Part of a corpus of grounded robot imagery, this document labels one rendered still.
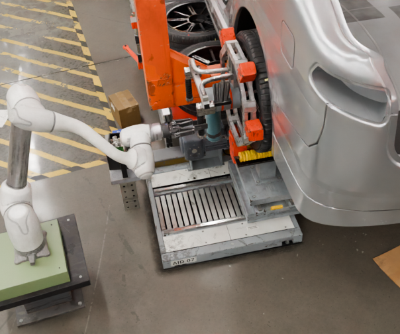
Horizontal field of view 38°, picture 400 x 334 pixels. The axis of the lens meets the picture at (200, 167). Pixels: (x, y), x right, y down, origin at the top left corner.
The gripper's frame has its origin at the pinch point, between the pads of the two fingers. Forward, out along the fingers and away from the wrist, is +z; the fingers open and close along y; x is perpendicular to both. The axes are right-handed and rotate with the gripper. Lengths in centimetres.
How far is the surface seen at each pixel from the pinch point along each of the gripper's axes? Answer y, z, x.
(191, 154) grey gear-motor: -39, -1, -53
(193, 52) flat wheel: -123, 18, -33
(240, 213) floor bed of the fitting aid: -5, 21, -77
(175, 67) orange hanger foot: -62, -3, -3
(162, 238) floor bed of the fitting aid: 5, -28, -75
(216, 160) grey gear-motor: -53, 17, -74
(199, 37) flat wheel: -142, 26, -32
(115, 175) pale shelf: -15, -48, -38
